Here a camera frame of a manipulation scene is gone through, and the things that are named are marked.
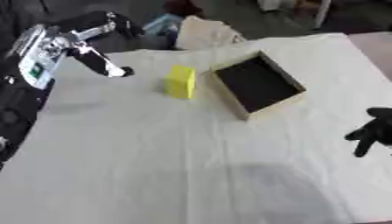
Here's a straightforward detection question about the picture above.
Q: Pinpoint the dark red object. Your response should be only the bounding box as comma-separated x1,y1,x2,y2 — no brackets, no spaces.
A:
162,0,207,18

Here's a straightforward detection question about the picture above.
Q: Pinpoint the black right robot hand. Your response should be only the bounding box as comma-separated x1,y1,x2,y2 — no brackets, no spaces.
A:
343,107,392,158

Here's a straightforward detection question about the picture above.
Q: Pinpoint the yellow rectangular block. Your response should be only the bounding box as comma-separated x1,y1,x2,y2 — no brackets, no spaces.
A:
162,64,198,101

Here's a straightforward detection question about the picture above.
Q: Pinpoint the beige cloth bag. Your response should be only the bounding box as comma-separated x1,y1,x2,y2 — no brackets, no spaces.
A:
174,15,249,51

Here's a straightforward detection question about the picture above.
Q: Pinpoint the white post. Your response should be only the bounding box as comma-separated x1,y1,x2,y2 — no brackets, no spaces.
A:
312,0,334,29

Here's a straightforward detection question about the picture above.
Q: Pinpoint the tan cardboard box black inside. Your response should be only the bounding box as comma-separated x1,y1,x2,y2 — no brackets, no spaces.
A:
206,50,310,122

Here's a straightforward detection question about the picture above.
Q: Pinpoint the light blue object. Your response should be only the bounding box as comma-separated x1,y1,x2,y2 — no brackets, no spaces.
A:
141,12,186,37

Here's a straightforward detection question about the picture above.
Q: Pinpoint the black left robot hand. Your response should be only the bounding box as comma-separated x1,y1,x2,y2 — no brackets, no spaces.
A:
52,10,147,79

